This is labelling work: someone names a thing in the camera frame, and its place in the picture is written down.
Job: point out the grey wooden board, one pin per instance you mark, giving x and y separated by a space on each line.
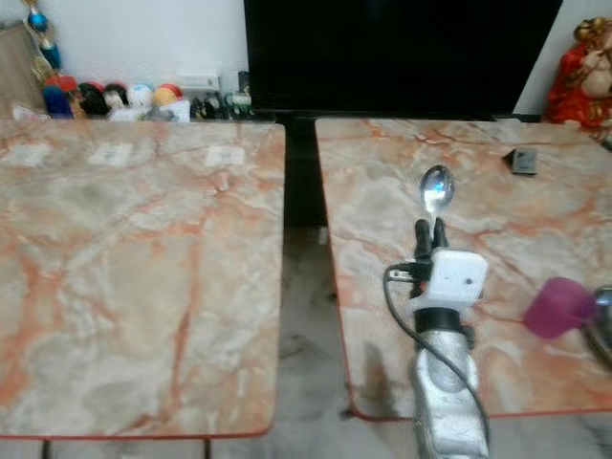
19 72

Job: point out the silver metal spoon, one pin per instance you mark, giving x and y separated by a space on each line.
438 186

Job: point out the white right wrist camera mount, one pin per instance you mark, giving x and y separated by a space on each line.
457 277

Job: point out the white and blue doll figurine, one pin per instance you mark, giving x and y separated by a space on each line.
141 97

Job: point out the hanging ornament with blue balls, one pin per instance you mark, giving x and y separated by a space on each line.
38 21

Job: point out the small black square box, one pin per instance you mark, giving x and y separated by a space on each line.
523 161

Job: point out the purple plastic cup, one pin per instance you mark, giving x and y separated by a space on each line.
557 308

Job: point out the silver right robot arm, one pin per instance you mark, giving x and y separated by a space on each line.
448 392

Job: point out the black television screen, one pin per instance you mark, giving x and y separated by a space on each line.
402 55

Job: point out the white power strip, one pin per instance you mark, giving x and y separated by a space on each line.
199 82

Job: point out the red and gold statue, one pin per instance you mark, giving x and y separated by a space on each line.
581 86

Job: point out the yellow and red doll figurine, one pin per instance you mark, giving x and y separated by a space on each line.
167 98

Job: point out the silver metal bowl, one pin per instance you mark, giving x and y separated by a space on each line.
604 320

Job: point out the blue and red figurine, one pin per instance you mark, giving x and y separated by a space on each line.
59 98

